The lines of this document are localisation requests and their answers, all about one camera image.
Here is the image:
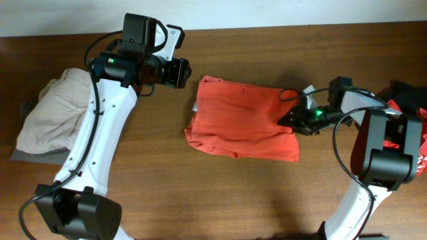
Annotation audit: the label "orange soccer t-shirt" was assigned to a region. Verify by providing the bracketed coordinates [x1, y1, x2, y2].
[184, 75, 300, 162]

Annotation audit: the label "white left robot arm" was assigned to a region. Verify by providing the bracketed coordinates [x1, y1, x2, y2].
[33, 13, 191, 239]

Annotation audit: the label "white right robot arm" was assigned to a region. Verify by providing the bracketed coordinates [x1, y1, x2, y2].
[277, 77, 422, 240]

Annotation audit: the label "beige folded shorts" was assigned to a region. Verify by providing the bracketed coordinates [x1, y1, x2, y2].
[17, 68, 92, 154]

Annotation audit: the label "red patterned garment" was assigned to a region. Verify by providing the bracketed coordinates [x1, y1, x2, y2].
[388, 100, 426, 176]

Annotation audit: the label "grey folded garment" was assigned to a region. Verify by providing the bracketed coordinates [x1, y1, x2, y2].
[9, 99, 73, 166]

